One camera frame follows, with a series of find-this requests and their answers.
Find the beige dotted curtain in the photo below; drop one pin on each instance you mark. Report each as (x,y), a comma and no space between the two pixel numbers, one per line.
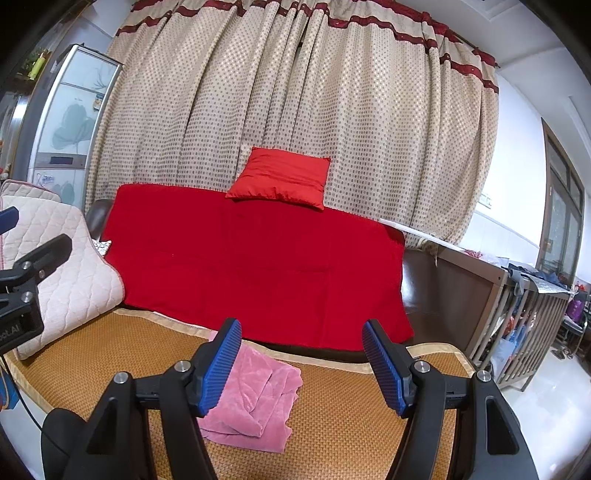
(323,92)

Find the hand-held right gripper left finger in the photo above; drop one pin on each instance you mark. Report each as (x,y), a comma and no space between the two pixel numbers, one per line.
(221,364)

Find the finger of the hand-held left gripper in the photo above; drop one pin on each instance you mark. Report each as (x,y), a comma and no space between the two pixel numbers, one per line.
(7,220)
(46,254)

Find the white sheet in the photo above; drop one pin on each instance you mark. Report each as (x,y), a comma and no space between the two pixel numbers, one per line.
(415,230)

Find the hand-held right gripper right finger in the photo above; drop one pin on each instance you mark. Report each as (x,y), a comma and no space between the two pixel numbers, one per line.
(383,364)

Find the beige quilted cushion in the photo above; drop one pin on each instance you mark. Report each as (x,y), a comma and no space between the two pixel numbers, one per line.
(32,190)
(78,281)

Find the wooden framed window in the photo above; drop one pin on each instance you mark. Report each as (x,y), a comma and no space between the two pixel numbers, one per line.
(561,207)

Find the wooden slatted crib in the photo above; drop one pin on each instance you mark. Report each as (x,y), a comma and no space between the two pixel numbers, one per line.
(521,332)

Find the brown woven mat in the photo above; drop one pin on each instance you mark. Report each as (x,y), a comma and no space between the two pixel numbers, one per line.
(332,415)

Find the pile of clothes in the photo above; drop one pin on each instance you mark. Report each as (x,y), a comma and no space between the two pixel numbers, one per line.
(531,277)

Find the red blanket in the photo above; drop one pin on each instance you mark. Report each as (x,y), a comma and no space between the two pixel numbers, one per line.
(254,267)

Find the red pillow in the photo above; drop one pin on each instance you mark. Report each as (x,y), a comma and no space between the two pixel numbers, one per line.
(281,177)

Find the green bottle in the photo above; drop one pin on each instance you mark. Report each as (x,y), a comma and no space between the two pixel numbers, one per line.
(37,67)

